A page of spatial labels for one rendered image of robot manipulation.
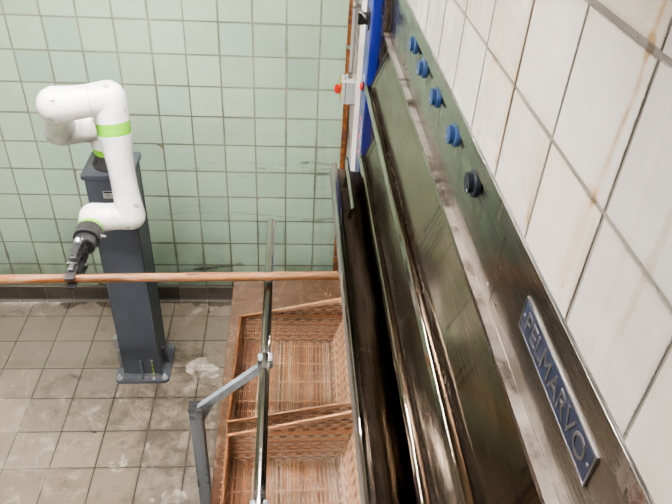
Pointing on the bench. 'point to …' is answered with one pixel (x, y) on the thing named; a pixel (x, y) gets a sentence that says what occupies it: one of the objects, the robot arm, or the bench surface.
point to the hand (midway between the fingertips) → (72, 277)
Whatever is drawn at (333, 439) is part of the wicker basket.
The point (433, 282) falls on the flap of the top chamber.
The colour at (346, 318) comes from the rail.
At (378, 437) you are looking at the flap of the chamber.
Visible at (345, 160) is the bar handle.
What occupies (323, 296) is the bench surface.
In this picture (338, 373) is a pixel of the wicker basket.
